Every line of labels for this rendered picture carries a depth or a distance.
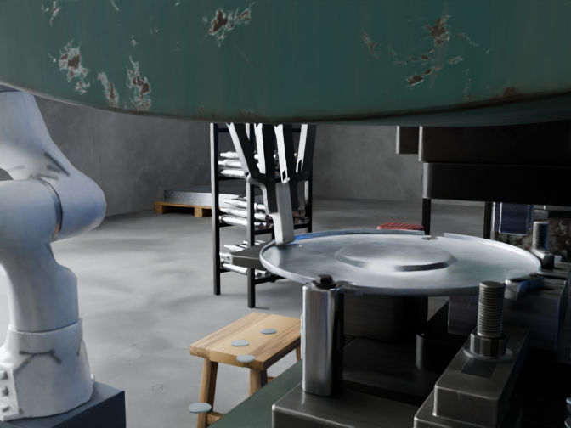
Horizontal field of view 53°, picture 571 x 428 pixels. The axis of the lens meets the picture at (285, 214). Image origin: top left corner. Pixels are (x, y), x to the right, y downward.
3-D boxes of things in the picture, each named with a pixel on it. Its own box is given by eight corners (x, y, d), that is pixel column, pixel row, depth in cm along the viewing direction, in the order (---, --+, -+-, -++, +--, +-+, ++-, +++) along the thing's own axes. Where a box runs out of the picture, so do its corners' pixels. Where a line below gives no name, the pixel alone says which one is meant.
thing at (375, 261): (510, 318, 43) (511, 308, 43) (203, 270, 58) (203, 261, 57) (556, 250, 67) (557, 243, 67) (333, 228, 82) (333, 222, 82)
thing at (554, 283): (447, 332, 53) (449, 284, 52) (480, 292, 66) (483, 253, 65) (556, 351, 48) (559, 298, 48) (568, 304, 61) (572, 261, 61)
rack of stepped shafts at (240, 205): (256, 310, 296) (254, 122, 282) (206, 291, 330) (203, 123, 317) (317, 295, 324) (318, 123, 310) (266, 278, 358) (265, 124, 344)
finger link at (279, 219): (282, 182, 67) (276, 182, 67) (289, 241, 66) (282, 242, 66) (275, 188, 70) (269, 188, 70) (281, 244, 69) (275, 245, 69)
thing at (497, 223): (490, 232, 55) (492, 194, 54) (499, 225, 59) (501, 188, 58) (526, 235, 53) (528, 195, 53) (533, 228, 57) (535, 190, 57)
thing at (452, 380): (407, 467, 37) (412, 312, 35) (466, 372, 51) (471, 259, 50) (506, 496, 34) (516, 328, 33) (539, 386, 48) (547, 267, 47)
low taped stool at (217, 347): (254, 407, 194) (253, 310, 189) (319, 424, 183) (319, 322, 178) (190, 458, 164) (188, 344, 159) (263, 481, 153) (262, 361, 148)
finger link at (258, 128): (271, 91, 68) (259, 90, 68) (278, 183, 67) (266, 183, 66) (262, 103, 72) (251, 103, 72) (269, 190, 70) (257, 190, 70)
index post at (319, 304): (299, 391, 48) (300, 278, 46) (315, 377, 50) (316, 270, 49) (330, 398, 46) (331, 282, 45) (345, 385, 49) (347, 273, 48)
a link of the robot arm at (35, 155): (-49, 117, 96) (42, 119, 112) (2, 258, 95) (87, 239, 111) (-10, 87, 91) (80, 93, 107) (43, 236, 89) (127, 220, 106)
